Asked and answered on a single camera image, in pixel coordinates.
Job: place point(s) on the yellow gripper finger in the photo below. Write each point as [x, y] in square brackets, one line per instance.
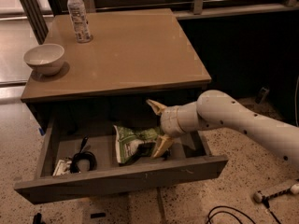
[163, 143]
[157, 107]

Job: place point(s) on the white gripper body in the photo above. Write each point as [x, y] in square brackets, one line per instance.
[169, 121]

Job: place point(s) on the green jalapeno chip bag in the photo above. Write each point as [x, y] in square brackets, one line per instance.
[134, 143]

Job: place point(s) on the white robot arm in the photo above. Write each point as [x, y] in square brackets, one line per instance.
[215, 109]

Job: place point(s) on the brown drawer cabinet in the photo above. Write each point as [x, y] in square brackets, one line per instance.
[131, 51]

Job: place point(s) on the open grey top drawer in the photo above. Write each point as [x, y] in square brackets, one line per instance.
[190, 159]

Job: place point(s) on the small grey floor device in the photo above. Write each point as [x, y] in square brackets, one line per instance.
[262, 94]

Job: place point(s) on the small white packet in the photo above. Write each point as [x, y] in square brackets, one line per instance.
[62, 167]

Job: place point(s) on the white power strip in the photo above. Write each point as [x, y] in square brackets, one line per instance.
[288, 186]

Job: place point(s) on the blue tape piece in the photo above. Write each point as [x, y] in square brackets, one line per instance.
[42, 133]

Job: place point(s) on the white ceramic bowl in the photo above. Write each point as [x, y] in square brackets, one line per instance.
[46, 59]

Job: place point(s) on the clear plastic water bottle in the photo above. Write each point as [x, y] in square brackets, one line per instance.
[78, 15]

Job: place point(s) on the small black floor object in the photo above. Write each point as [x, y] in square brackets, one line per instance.
[37, 219]

